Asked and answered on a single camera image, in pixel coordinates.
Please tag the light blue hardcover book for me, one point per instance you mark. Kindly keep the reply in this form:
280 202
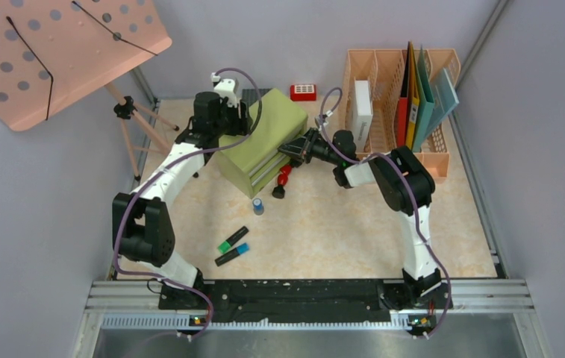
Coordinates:
445 99

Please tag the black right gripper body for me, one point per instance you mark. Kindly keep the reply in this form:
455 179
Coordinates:
322 151

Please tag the black green highlighter marker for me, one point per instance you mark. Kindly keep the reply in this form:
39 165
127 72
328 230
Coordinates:
229 243

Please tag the green metal drawer cabinet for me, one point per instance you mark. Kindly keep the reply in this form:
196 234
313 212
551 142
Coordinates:
251 165

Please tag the white paper booklet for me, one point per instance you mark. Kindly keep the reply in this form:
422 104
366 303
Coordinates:
362 113

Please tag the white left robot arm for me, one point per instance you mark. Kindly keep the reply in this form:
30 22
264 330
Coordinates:
142 227

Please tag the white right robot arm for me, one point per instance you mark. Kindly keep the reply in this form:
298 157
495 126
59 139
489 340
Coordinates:
405 185

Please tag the black blue highlighter marker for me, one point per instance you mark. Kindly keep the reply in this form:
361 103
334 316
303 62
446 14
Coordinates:
232 254

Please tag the red and black dumbbell toy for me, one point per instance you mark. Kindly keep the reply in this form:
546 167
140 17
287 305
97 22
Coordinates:
281 181

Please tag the small blue glue bottle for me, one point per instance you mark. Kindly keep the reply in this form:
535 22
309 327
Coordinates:
258 206

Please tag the teal plastic folder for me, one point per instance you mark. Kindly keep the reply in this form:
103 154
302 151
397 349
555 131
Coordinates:
426 100

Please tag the red small box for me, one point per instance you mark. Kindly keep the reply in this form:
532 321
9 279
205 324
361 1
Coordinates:
303 92

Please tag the gray lego baseplate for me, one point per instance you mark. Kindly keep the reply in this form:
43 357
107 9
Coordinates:
250 96

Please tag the pink music stand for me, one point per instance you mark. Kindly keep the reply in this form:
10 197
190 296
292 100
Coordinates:
55 53

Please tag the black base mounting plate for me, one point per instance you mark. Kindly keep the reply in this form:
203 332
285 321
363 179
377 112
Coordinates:
304 301

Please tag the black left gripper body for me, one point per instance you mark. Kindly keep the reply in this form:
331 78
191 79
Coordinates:
231 123

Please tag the red folder in organizer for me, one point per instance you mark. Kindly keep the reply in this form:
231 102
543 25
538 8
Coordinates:
402 103

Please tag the yellow plastic clip folder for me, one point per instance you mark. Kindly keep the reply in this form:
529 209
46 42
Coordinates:
413 97

